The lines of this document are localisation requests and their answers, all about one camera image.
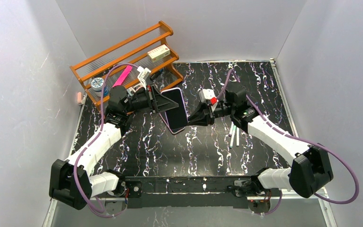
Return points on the black base bar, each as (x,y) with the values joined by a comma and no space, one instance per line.
(190,191)

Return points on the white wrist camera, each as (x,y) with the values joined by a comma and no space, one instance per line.
(208,97)
(144,73)

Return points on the orange wooden shelf rack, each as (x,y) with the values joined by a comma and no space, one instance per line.
(111,62)

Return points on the pink flat bar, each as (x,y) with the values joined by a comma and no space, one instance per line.
(123,76)

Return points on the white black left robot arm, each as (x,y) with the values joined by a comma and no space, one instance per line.
(72,181)

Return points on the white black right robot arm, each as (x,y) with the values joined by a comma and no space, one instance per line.
(310,167)

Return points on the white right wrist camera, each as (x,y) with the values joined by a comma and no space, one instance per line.
(208,97)

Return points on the purple capped pen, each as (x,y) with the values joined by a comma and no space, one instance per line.
(231,130)

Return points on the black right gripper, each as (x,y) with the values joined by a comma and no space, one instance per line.
(213,111)

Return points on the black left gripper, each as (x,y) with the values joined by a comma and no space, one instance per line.
(152,99)

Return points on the pink eraser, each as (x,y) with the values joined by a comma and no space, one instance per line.
(79,98)

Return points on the dark marker on shelf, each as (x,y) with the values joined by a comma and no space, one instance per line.
(156,74)

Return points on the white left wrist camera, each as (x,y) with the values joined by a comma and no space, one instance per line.
(144,73)

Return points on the black phone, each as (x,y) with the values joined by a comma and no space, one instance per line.
(172,131)

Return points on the cream cardboard box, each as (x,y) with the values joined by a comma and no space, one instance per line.
(158,53)

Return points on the blue lidded jar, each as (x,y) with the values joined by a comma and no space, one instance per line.
(99,87)

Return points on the green tipped white pen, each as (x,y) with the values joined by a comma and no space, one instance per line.
(232,138)

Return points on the black smartphone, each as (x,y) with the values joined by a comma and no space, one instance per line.
(177,118)

